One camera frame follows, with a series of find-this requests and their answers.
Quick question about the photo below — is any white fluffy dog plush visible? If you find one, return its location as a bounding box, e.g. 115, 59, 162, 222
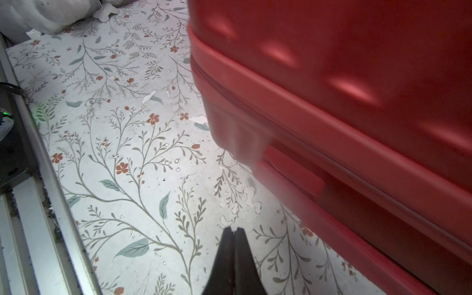
1, 0, 132, 44

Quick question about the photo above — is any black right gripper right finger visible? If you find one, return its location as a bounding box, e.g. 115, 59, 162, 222
234, 228, 267, 295

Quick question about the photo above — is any red hard-shell suitcase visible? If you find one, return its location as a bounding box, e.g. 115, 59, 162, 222
188, 1, 472, 295

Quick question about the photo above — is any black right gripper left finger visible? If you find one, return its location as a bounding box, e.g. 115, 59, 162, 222
202, 227, 235, 295

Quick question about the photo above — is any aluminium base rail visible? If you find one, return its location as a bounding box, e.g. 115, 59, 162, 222
1, 43, 101, 295

